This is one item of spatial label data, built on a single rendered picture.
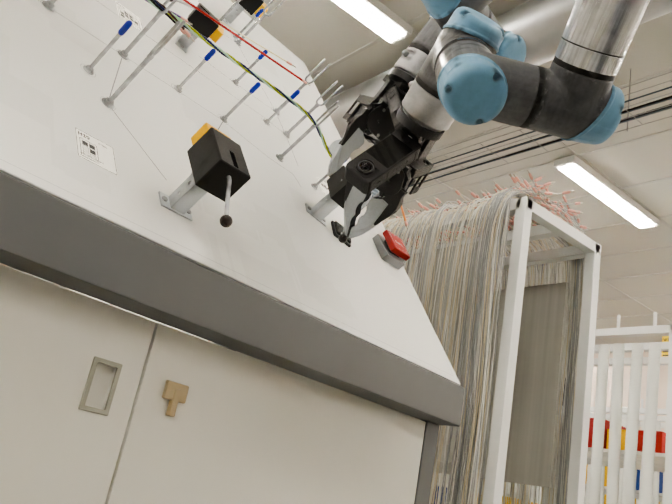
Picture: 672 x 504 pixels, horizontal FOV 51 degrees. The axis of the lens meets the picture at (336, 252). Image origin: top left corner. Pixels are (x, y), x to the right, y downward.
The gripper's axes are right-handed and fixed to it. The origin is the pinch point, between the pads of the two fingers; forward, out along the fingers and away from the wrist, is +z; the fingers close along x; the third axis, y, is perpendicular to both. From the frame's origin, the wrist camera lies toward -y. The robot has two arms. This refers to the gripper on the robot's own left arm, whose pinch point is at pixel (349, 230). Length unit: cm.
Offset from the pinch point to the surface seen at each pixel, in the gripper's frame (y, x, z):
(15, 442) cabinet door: -55, -3, 9
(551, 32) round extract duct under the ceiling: 266, 61, -8
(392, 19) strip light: 283, 148, 34
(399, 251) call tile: 23.3, -1.8, 9.4
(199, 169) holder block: -30.9, 7.5, -10.7
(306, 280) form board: -11.6, -2.5, 4.0
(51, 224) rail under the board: -48.7, 7.6, -7.1
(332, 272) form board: -2.1, -1.8, 6.3
